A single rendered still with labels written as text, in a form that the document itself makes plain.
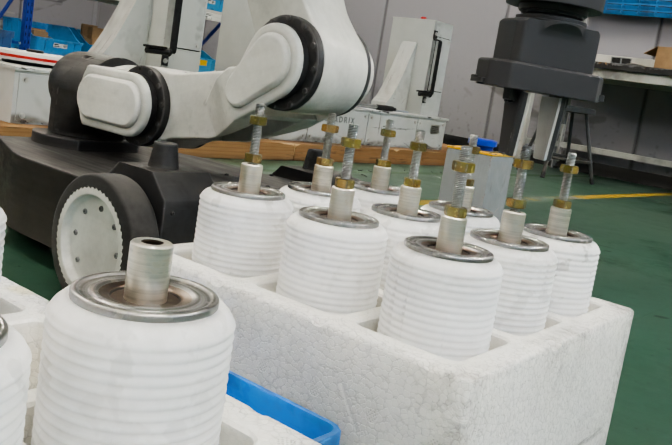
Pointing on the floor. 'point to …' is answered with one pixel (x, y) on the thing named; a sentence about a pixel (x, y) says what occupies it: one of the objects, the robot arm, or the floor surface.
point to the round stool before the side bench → (570, 141)
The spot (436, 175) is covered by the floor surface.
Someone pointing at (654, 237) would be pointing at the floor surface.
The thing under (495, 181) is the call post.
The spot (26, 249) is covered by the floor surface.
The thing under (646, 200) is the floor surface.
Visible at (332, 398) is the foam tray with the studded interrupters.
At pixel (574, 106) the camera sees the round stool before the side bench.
